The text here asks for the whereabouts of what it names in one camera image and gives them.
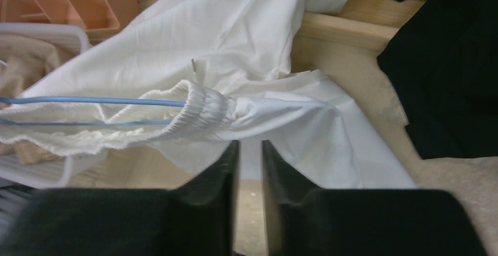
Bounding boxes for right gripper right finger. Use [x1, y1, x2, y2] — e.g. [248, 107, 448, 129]
[261, 141, 487, 255]

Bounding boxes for black patterned shorts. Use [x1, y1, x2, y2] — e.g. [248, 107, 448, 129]
[377, 0, 497, 159]

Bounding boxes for beige shorts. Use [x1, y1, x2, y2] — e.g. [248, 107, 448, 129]
[1, 34, 75, 165]

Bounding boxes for white plastic basket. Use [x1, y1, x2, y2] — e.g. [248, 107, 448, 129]
[1, 22, 107, 188]

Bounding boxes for wooden clothes rack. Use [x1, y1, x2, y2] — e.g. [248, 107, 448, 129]
[290, 0, 436, 74]

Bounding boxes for white shorts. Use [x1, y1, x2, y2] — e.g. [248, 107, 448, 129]
[1, 0, 415, 188]

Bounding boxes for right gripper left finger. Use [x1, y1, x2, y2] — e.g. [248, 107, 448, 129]
[1, 141, 240, 255]

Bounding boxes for light blue hanger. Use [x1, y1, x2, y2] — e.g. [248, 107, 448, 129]
[1, 96, 186, 126]

